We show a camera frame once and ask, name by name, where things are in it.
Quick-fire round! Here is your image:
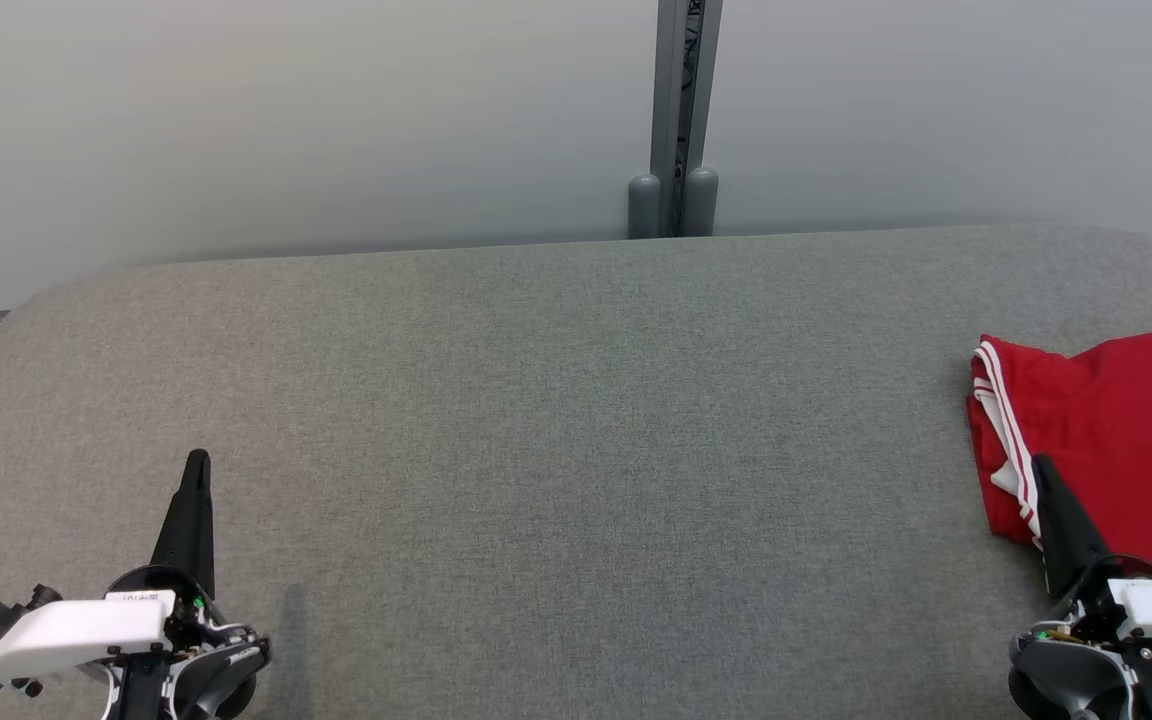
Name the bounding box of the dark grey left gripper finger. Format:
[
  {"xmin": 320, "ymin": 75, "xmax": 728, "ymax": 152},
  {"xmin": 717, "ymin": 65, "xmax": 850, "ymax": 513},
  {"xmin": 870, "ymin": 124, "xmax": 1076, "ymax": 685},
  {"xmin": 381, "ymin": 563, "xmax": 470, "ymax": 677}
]
[{"xmin": 149, "ymin": 449, "xmax": 216, "ymax": 601}]

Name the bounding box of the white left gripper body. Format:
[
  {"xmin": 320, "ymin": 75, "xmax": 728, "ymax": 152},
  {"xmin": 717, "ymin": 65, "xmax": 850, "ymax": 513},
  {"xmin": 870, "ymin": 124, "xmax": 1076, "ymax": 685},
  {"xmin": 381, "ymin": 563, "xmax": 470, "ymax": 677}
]
[{"xmin": 0, "ymin": 565, "xmax": 272, "ymax": 720}]

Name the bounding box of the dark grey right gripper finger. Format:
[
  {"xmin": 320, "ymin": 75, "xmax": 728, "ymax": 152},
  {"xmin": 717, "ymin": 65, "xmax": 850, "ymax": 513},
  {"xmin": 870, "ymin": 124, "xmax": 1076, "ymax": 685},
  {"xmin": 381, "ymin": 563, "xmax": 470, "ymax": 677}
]
[{"xmin": 1031, "ymin": 453, "xmax": 1112, "ymax": 601}]

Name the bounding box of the red and white basketball jersey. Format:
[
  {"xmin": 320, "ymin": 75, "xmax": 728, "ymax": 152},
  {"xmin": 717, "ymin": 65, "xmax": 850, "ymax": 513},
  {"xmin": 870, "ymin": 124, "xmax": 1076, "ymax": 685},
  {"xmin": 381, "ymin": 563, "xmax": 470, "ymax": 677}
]
[{"xmin": 966, "ymin": 330, "xmax": 1152, "ymax": 583}]

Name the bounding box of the grey partition post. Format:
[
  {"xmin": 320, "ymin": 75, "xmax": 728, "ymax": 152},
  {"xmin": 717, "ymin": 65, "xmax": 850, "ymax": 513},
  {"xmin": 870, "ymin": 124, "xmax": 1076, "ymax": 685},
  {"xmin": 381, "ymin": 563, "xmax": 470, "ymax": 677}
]
[{"xmin": 628, "ymin": 0, "xmax": 724, "ymax": 239}]

